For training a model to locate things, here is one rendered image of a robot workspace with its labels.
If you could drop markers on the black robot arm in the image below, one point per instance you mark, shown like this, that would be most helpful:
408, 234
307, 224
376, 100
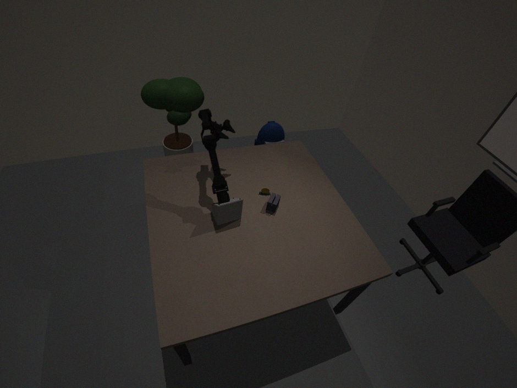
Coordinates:
210, 143

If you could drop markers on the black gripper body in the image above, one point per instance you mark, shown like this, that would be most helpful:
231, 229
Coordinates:
219, 126

